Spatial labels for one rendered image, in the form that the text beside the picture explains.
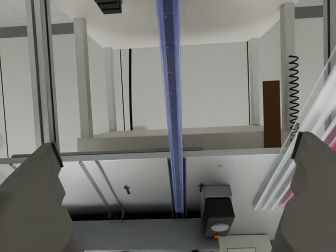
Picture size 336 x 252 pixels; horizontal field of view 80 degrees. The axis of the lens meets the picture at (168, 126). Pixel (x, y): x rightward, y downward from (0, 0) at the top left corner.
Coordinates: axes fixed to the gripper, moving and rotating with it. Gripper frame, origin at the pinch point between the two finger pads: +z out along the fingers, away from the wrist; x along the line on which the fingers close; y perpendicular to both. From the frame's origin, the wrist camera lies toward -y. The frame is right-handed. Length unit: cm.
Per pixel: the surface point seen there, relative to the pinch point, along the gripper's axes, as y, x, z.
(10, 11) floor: -12, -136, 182
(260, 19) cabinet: -1, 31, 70
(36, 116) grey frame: 15, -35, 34
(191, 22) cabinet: -1, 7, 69
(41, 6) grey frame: -8, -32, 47
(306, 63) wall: 45, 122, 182
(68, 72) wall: 42, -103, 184
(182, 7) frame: -6, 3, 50
